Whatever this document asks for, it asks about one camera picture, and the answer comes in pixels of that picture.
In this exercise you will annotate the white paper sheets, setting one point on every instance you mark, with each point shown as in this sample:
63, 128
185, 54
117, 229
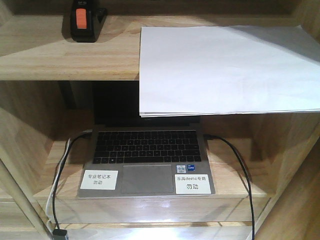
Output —
221, 70

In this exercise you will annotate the black orange stapler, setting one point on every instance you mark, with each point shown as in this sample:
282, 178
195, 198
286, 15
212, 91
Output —
86, 20

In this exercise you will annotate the grey laptop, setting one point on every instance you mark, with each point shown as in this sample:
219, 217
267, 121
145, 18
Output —
146, 152

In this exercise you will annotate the white label right sticker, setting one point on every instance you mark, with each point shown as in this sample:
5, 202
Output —
192, 184

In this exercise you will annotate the white label sticker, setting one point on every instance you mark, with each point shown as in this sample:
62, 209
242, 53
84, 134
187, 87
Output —
192, 184
99, 180

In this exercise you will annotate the white label left sticker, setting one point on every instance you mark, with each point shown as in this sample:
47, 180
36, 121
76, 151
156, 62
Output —
99, 180

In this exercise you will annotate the wooden shelf unit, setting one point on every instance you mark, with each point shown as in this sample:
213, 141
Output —
281, 150

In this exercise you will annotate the grey usb adapter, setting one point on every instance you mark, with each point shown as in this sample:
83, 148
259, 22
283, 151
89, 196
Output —
60, 234

